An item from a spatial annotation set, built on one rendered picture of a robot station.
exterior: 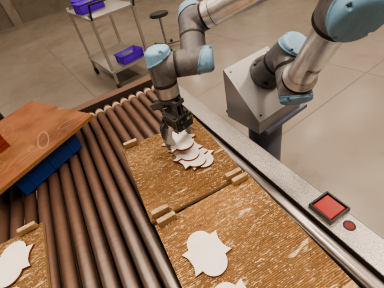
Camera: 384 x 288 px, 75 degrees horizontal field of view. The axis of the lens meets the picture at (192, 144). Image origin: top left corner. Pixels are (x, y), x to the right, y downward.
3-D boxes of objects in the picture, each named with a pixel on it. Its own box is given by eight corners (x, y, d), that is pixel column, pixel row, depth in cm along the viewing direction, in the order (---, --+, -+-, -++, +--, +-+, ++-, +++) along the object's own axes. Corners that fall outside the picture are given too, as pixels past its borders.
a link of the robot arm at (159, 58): (170, 51, 67) (139, 56, 68) (179, 87, 74) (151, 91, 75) (172, 40, 72) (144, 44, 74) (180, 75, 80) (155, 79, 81)
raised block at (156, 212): (168, 207, 81) (167, 202, 80) (171, 211, 80) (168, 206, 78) (152, 215, 80) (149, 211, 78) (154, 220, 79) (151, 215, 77)
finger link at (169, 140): (171, 157, 88) (173, 132, 84) (160, 150, 91) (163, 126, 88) (178, 155, 90) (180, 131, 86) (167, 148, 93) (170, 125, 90)
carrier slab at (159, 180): (195, 120, 117) (194, 117, 116) (246, 176, 87) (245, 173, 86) (123, 151, 110) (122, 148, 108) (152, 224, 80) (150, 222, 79)
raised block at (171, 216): (175, 214, 79) (173, 209, 77) (178, 219, 78) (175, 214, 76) (158, 224, 78) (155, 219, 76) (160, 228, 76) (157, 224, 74)
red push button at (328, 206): (326, 196, 76) (327, 194, 75) (344, 210, 72) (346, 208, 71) (312, 207, 74) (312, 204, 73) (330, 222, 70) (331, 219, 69)
